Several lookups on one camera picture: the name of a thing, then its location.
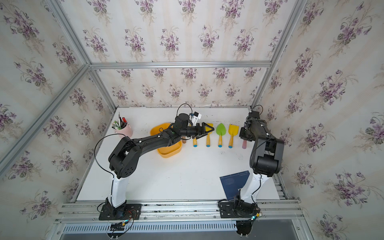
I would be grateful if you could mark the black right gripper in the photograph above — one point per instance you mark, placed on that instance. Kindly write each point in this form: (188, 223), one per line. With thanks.
(241, 134)

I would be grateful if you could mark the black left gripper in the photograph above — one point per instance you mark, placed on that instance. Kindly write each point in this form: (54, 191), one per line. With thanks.
(197, 133)

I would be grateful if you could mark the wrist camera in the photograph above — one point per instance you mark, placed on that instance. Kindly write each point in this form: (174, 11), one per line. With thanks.
(254, 116)
(195, 117)

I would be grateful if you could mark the blue booklet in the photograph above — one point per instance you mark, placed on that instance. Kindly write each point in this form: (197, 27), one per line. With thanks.
(233, 183)

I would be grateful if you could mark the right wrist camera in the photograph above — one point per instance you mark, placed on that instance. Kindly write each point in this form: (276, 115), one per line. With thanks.
(254, 116)

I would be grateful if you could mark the yellow plastic storage box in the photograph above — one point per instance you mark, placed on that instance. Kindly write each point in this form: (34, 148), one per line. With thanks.
(166, 152)

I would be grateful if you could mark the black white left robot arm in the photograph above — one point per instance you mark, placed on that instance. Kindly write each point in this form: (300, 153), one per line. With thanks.
(125, 157)

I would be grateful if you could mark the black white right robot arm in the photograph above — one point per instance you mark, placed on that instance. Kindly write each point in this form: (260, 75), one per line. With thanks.
(265, 159)

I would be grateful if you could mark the dark green shovel yellow handle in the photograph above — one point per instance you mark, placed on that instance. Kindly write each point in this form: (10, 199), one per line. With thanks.
(221, 131)

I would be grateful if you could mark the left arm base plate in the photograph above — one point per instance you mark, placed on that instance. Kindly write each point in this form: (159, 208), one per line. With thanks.
(124, 212)

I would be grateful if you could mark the aluminium rail frame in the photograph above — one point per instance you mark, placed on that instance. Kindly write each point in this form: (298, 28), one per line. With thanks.
(179, 217)

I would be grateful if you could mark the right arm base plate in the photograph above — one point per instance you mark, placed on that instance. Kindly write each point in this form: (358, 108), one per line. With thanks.
(229, 209)

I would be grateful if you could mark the pink pen holder cup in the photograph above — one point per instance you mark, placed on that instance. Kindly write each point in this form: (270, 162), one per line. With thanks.
(121, 127)

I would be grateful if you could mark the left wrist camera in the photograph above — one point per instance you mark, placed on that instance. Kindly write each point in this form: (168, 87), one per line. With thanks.
(195, 117)

